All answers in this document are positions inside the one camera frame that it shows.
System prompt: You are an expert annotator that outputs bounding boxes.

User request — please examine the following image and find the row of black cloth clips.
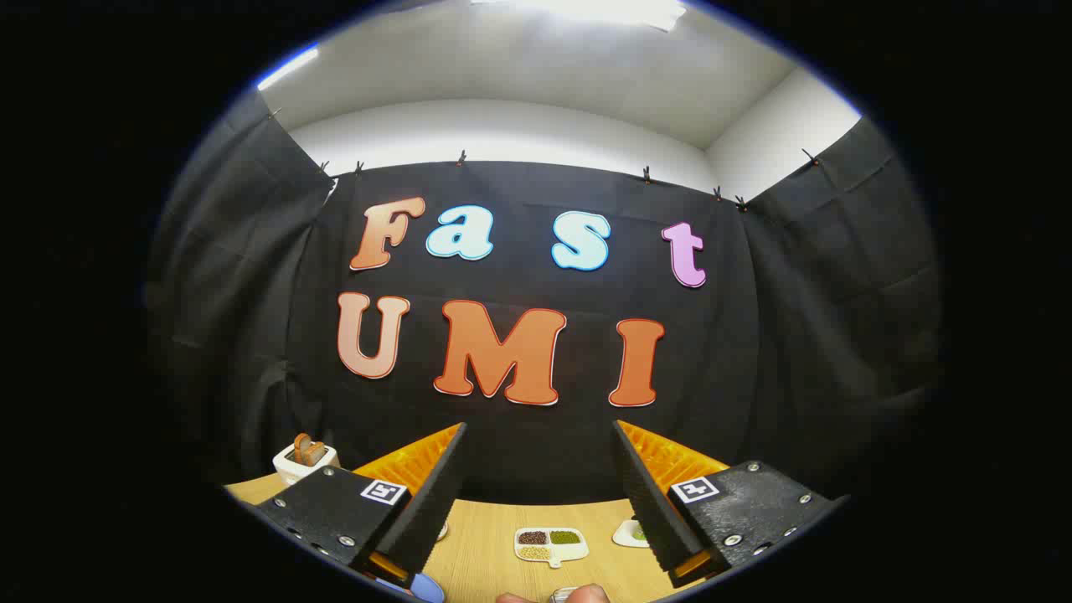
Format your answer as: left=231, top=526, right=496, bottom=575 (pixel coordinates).
left=266, top=107, right=822, bottom=210

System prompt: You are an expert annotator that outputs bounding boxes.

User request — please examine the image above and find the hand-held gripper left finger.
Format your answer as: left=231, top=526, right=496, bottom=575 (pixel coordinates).
left=254, top=422, right=468, bottom=589

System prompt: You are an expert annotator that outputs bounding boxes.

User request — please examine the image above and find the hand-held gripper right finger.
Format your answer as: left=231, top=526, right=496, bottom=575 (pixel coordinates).
left=611, top=419, right=851, bottom=589

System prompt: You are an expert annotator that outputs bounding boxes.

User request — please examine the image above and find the white divided dish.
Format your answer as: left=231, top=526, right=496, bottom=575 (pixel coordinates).
left=513, top=527, right=590, bottom=570

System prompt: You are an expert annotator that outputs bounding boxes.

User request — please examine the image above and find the white toaster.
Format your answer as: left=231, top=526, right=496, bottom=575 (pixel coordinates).
left=273, top=444, right=340, bottom=487

